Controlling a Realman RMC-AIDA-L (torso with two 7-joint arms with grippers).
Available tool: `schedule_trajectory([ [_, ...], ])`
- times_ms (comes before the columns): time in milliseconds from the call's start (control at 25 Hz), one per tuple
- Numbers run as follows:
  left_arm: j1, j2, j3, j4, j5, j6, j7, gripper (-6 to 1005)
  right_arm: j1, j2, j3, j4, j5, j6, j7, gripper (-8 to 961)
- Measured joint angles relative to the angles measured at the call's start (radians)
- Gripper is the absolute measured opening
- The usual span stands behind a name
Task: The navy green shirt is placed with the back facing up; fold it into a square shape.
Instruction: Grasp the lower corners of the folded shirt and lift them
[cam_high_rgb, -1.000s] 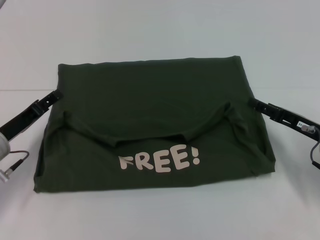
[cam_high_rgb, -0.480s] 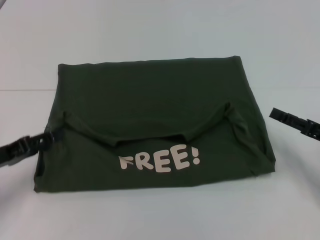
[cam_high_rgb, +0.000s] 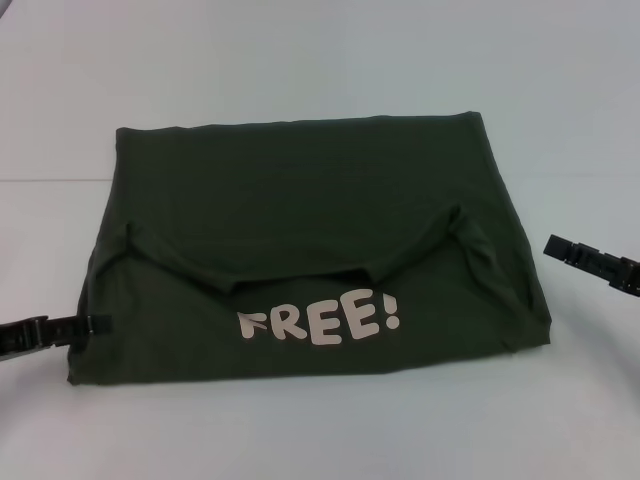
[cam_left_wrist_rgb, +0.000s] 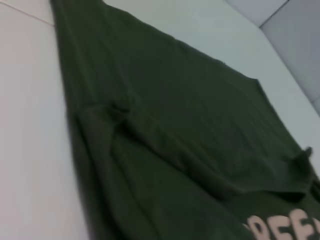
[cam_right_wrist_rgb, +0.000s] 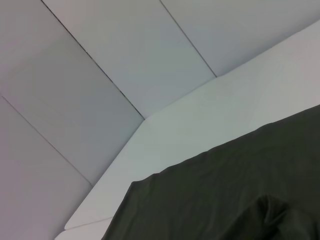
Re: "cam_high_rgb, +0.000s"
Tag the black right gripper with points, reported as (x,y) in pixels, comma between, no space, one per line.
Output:
(632,275)

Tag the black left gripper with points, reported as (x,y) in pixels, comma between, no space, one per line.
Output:
(22,340)

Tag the dark green t-shirt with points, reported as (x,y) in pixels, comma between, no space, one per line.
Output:
(300,225)

